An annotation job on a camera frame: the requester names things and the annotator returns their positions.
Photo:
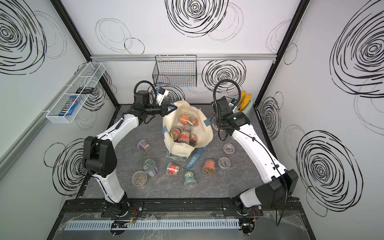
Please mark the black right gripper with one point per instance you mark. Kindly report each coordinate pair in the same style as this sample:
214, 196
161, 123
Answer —
214, 119

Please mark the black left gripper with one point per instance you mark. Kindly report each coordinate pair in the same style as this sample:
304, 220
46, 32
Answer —
163, 109

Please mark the clear jar red band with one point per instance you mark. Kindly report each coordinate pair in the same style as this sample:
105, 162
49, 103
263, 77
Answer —
228, 149

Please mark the cream canvas tote bag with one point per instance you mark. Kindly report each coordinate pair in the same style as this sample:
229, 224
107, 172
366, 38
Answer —
185, 130

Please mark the green label seed jar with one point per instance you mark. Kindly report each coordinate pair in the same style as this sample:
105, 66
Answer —
224, 163

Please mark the clear purple seed jar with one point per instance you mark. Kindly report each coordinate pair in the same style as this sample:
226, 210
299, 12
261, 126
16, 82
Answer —
144, 145

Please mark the orange label seed jar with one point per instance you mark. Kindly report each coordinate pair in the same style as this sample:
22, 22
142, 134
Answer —
209, 167

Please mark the red label seed jar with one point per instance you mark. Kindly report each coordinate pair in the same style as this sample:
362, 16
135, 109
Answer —
172, 169

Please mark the teal green label jar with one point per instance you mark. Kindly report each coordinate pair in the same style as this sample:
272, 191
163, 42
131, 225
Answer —
190, 179

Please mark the clear brown seed jar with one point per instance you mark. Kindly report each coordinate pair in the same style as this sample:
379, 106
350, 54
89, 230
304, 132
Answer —
139, 178

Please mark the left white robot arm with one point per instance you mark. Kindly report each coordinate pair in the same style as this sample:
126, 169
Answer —
99, 157

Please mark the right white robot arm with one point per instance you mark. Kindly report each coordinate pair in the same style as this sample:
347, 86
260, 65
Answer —
278, 182

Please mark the red label jar in bag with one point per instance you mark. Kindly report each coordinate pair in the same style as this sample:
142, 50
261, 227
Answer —
184, 137

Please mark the blue candy bag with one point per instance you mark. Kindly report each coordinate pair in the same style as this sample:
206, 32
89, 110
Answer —
70, 106

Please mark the mint green toaster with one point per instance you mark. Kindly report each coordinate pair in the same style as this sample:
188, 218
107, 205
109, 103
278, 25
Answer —
247, 107

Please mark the yellow toast slice right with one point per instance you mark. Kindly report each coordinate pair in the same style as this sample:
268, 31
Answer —
246, 101

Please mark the yellow toast slice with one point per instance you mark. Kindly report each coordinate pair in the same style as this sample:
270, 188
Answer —
246, 101
243, 95

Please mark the yellow toast slice left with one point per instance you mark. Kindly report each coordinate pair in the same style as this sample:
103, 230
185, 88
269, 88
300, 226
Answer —
243, 95

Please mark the black small device on shelf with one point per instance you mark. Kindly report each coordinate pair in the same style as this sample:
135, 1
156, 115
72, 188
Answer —
85, 90

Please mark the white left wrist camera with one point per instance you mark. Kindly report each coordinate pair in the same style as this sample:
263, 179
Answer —
161, 94

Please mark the black wire wall basket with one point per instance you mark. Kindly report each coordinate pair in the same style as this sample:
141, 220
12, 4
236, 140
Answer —
176, 70

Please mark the white slotted cable duct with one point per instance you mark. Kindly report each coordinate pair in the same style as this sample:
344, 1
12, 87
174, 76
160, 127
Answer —
194, 224

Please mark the white wire wall shelf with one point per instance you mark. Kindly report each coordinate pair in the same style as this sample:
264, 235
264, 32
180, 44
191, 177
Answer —
88, 75

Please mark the black aluminium frame post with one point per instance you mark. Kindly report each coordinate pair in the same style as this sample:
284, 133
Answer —
66, 19

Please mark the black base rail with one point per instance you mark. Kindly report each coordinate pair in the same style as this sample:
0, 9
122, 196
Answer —
142, 207

